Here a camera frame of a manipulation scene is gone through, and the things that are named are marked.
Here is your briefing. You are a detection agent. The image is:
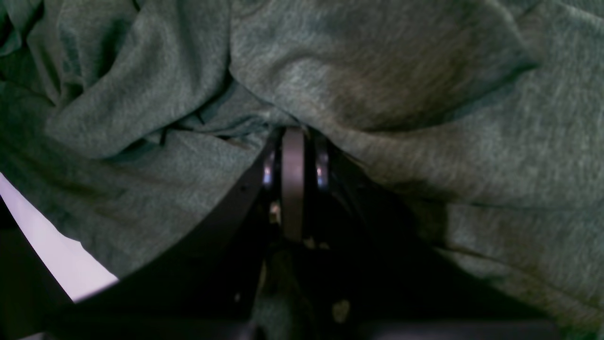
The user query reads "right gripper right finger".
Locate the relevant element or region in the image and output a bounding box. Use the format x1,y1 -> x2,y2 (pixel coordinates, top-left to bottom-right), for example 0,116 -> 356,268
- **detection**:
304,130 -> 557,340

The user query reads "dark green t-shirt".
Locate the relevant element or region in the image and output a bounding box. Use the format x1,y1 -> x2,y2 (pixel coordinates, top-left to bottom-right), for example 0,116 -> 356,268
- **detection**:
1,0 -> 604,340

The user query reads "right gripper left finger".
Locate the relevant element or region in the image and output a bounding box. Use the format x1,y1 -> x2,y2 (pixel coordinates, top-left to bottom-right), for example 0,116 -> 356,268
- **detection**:
47,130 -> 283,340

